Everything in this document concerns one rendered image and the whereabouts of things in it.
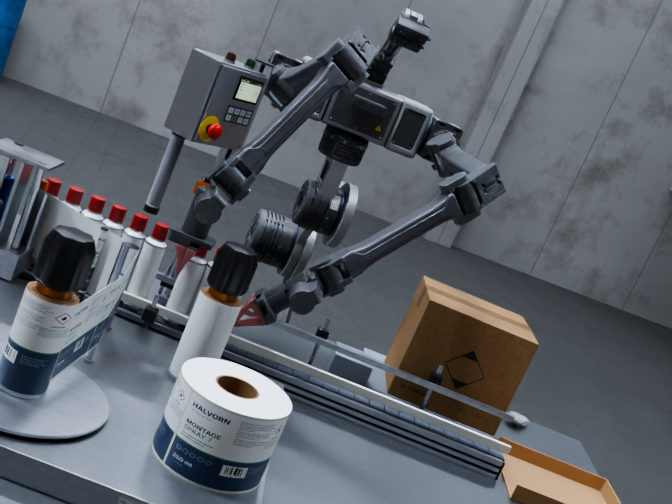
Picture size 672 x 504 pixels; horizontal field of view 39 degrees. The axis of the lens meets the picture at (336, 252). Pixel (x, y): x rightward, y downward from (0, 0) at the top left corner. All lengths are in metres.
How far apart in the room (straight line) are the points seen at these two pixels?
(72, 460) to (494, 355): 1.22
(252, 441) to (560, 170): 8.85
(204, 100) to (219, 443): 0.85
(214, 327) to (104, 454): 0.40
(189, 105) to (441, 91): 7.65
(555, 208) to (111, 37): 4.87
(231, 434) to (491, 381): 1.03
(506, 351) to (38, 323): 1.25
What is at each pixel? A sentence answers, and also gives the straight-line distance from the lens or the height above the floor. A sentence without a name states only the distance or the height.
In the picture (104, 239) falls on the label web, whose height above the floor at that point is 1.05.
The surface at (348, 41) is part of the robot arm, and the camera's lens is 2.17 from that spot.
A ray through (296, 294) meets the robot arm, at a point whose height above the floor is 1.08.
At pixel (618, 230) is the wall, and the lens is 10.70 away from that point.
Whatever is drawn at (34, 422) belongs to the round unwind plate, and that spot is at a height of 0.89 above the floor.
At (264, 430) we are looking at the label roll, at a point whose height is 1.00.
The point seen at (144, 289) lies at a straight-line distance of 2.19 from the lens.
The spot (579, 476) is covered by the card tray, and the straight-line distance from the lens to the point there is 2.54.
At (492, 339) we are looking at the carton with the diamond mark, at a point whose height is 1.09.
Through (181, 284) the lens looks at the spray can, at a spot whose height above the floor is 0.98.
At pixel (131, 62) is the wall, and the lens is 9.35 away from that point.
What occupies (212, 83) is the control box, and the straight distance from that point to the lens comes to 2.10.
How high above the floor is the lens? 1.64
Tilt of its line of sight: 13 degrees down
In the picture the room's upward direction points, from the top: 23 degrees clockwise
